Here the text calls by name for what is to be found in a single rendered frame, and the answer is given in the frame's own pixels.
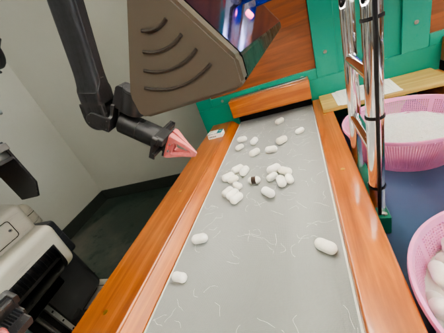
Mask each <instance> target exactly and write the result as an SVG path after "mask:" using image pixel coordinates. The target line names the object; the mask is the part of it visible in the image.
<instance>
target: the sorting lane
mask: <svg viewBox="0 0 444 333"><path fill-rule="evenodd" d="M280 117H282V118H284V122H283V123H281V124H279V125H277V124H276V123H275V121H276V120H277V119H279V118H280ZM300 127H303V128H304V129H305V130H304V132H303V133H300V134H296V133H295V130H296V129H298V128H300ZM283 135H285V136H287V141H286V142H285V143H282V144H281V145H278V144H277V143H276V139H277V138H279V137H281V136H283ZM242 136H246V137H247V140H246V141H245V142H241V143H242V144H243V145H244V148H243V149H241V150H239V151H237V150H236V149H235V147H236V146H237V145H239V144H241V143H239V142H238V141H237V138H238V137H242ZM253 137H257V138H258V142H257V143H256V144H255V145H251V144H250V140H251V139H252V138H253ZM272 145H275V146H276V147H277V151H276V152H274V153H266V152H265V148H266V147H268V146H272ZM255 148H259V149H260V153H259V154H258V155H256V156H254V157H251V156H250V155H249V152H250V151H251V150H253V149H255ZM275 163H278V164H280V165H281V167H289V168H291V170H292V174H291V175H292V176H293V178H294V183H292V184H288V183H287V184H286V186H285V187H283V188H281V187H279V186H278V184H277V181H276V179H275V180H273V181H271V182H268V181H267V180H266V177H267V175H269V174H268V173H267V168H268V167H269V166H271V165H273V164H275ZM239 164H242V165H243V166H245V165H246V166H248V167H249V169H250V170H249V171H248V173H247V174H246V176H241V175H240V174H239V173H237V174H235V175H237V176H238V177H239V179H238V181H237V182H240V183H241V184H242V188H241V189H240V190H239V192H241V193H242V194H243V199H242V200H240V201H239V202H238V203H236V204H232V203H231V202H230V200H228V199H227V198H224V197H223V196H222V194H221V193H222V191H223V190H224V189H226V188H227V187H228V186H231V187H233V184H229V183H228V182H224V181H222V176H223V175H224V174H227V173H228V172H231V169H232V168H233V167H235V166H237V165H239ZM251 176H259V177H260V182H259V183H257V184H249V183H248V178H250V177H251ZM265 186H267V187H269V188H271V189H273V190H274V192H275V196H274V197H272V198H269V197H267V196H265V195H263V194H262V192H261V189H262V188H263V187H265ZM233 188H234V187H233ZM200 233H205V234H207V236H208V240H207V242H205V243H201V244H194V243H193V242H192V237H193V235H196V234H200ZM317 238H324V239H326V240H328V241H332V242H334V243H335V244H336V246H337V247H338V251H337V253H335V254H333V255H329V254H327V253H325V252H323V251H320V250H318V249H317V248H316V247H315V240H316V239H317ZM174 272H184V273H186V274H187V276H188V278H187V280H186V282H185V283H178V282H175V281H173V280H172V278H171V276H172V274H173V273H174ZM144 333H364V329H363V324H362V321H361V315H360V311H359V307H358V303H357V298H356V294H355V289H354V286H353V280H352V275H351V272H350V266H349V263H348V257H347V254H346V249H345V246H344V240H343V237H342V232H341V228H340V223H339V219H338V214H337V211H336V205H335V202H334V196H333V193H332V188H331V185H330V179H329V176H328V171H327V167H326V162H325V158H324V153H323V150H322V145H321V141H320V136H319V132H318V127H317V124H316V118H315V113H314V110H313V107H310V108H306V109H302V110H297V111H294V112H289V113H286V114H281V115H278V116H272V117H269V118H264V119H261V120H256V121H253V122H248V123H245V124H240V125H239V127H238V129H237V131H236V134H235V136H234V138H233V140H232V142H231V144H230V146H229V148H228V151H227V153H226V155H225V157H224V159H223V162H222V163H221V166H220V168H219V170H218V172H217V174H216V177H215V179H214V181H213V183H212V185H211V188H210V189H209V192H208V194H207V196H206V198H205V201H204V203H203V205H202V207H201V209H200V212H199V213H198V216H197V218H196V220H195V222H194V224H193V227H192V229H191V231H190V233H189V235H188V238H187V239H186V242H185V244H184V246H183V248H182V250H181V253H180V255H179V257H178V259H177V261H176V264H175V265H174V267H173V270H172V272H171V274H170V276H169V279H168V281H167V283H166V285H165V288H164V289H163V292H162V293H161V296H160V298H159V300H158V302H157V305H156V307H155V309H154V311H153V314H152V315H151V318H150V319H149V322H148V324H147V326H146V328H145V331H144Z"/></svg>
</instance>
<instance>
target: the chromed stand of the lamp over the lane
mask: <svg viewBox="0 0 444 333"><path fill-rule="evenodd" d="M237 1H238V2H239V3H240V4H243V5H244V4H245V3H248V2H251V3H252V4H253V5H254V6H256V7H258V6H260V5H262V4H264V3H267V2H268V1H271V0H237ZM338 5H339V13H340V28H341V35H342V50H343V58H344V73H345V80H346V95H347V103H348V118H349V125H350V140H351V153H352V156H353V158H354V161H355V163H356V165H357V167H358V170H359V172H360V175H361V177H362V179H363V181H364V184H365V186H366V189H367V191H368V193H369V195H370V198H371V200H372V202H373V205H374V207H375V210H376V212H377V215H378V216H379V219H380V221H381V224H382V226H383V229H384V230H385V233H392V217H391V216H390V213H389V211H388V209H387V207H386V205H385V188H386V186H387V185H386V183H385V116H386V113H385V82H384V16H385V11H383V0H359V7H360V20H359V23H360V24H361V45H362V57H361V56H360V55H358V54H357V34H356V23H355V1H354V0H338ZM359 75H361V76H362V77H363V84H364V97H365V115H364V118H365V120H364V119H363V118H362V116H361V101H360V89H359ZM363 144H364V145H365V147H366V149H367V162H368V168H367V166H366V164H365V162H364V155H363ZM385 185H386V186H385Z"/></svg>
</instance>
